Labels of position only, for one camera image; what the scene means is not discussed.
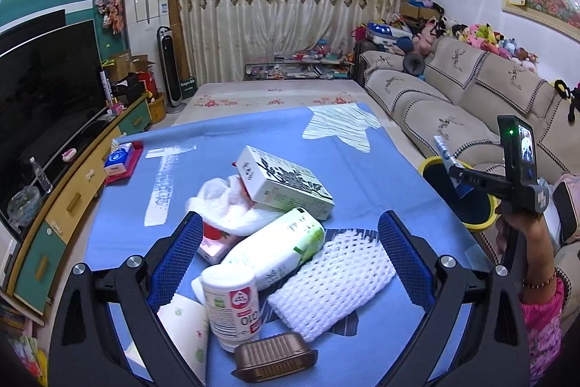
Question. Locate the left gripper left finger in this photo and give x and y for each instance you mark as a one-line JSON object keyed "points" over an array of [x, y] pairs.
{"points": [[85, 349]]}

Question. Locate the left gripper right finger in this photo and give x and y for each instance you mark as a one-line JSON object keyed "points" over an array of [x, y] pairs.
{"points": [[493, 349]]}

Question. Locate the white foam net sleeve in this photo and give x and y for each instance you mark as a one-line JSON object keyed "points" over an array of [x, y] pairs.
{"points": [[351, 268]]}

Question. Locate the pink patterned sleeve forearm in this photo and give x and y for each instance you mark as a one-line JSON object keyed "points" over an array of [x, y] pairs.
{"points": [[544, 332]]}

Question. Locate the yellow rimmed black trash bin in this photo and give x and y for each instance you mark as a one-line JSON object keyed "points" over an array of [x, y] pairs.
{"points": [[475, 209]]}

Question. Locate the person's right hand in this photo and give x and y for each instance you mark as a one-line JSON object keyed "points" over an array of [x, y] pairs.
{"points": [[539, 273]]}

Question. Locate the white paper cup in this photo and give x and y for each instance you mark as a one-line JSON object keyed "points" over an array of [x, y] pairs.
{"points": [[186, 324]]}

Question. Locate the black yellow plush toy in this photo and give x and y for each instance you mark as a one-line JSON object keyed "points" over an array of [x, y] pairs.
{"points": [[572, 96]]}

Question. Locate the green yellow tv cabinet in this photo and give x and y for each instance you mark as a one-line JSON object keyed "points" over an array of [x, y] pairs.
{"points": [[35, 266]]}

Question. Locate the beige embroidered sofa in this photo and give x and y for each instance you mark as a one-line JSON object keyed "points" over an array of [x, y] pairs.
{"points": [[460, 95]]}

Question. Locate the white Co-Q10 bottle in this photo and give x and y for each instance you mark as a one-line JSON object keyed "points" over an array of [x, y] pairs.
{"points": [[231, 300]]}

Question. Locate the small pink white carton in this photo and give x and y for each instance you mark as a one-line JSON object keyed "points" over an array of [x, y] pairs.
{"points": [[216, 244]]}

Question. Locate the glass ashtray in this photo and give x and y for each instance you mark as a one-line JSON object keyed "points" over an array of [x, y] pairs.
{"points": [[24, 206]]}

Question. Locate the brown ribbed plastic tray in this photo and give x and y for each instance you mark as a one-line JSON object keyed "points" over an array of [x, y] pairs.
{"points": [[273, 357]]}

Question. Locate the small plastic bottle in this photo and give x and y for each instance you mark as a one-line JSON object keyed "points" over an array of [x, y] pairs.
{"points": [[41, 176]]}

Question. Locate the crumpled white tissue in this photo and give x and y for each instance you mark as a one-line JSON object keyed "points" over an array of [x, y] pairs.
{"points": [[225, 205]]}

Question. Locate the pile of plush toys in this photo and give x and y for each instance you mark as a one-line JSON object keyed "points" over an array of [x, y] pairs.
{"points": [[405, 43]]}

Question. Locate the green white tissue pack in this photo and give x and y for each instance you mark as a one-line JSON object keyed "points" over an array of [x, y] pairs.
{"points": [[279, 248]]}

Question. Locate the floral green tea box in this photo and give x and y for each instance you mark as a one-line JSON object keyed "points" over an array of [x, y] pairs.
{"points": [[273, 181]]}

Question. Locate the cardboard boxes stack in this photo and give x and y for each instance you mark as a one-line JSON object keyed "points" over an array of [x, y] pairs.
{"points": [[420, 10]]}

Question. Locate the low shelf of clutter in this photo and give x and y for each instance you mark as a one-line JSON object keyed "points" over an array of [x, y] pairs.
{"points": [[319, 62]]}

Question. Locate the large black television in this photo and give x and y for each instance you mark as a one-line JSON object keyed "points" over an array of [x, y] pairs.
{"points": [[51, 99]]}

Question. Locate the black tower fan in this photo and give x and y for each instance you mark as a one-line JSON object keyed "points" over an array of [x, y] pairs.
{"points": [[169, 66]]}

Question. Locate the artificial flower bouquet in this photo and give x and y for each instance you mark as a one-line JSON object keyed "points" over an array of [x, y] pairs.
{"points": [[112, 15]]}

